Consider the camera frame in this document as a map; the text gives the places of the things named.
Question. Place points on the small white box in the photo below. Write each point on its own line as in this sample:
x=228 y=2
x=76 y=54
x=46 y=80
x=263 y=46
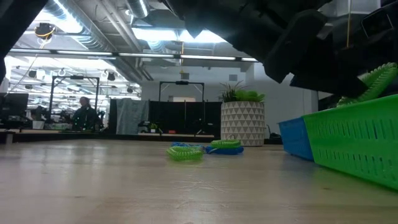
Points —
x=38 y=125

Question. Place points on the black object beside planter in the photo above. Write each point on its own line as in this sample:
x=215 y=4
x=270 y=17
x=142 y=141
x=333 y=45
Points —
x=275 y=135

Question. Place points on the small potted plant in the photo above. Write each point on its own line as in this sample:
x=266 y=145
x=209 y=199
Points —
x=153 y=127

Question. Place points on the blue plastic basket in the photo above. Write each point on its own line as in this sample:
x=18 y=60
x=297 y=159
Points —
x=295 y=138

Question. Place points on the long dark desk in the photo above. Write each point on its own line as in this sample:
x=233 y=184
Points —
x=93 y=137

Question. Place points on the small orange object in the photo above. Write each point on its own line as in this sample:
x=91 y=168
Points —
x=172 y=132

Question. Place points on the grey hanging cloth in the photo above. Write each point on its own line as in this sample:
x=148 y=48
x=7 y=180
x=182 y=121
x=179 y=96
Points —
x=132 y=116

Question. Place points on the black computer monitor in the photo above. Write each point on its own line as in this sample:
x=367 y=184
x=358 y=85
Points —
x=14 y=105

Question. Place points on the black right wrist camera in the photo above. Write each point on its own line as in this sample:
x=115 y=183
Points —
x=376 y=23

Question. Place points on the long ceiling light bar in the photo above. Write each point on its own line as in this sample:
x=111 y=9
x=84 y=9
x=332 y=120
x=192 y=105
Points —
x=146 y=55

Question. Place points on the green leafy plant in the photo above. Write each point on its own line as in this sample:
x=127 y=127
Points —
x=248 y=96

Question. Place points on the green slotted plastic basket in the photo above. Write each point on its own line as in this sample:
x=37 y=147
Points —
x=357 y=140

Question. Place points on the grey wall vent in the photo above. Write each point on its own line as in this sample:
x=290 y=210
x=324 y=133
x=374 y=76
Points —
x=233 y=77
x=185 y=76

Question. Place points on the black hanging spotlight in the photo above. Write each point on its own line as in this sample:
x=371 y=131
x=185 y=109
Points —
x=111 y=76

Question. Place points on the black camera frame rig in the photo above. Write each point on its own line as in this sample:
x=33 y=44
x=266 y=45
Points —
x=76 y=77
x=182 y=82

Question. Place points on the white triangle-pattern planter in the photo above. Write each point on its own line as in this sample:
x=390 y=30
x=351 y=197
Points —
x=242 y=123

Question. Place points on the black partition screen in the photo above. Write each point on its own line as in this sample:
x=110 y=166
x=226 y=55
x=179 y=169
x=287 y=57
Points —
x=174 y=116

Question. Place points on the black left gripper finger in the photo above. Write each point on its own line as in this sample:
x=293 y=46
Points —
x=298 y=40
x=329 y=81

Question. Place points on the silver corrugated ceiling duct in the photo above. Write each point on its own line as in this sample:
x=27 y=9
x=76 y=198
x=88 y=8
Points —
x=82 y=42

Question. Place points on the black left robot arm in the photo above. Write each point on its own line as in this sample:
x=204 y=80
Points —
x=9 y=25

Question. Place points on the silver round ceiling duct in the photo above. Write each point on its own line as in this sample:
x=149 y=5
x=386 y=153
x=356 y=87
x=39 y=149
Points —
x=136 y=7

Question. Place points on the person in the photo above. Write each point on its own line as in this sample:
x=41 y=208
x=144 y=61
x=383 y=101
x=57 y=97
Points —
x=85 y=118

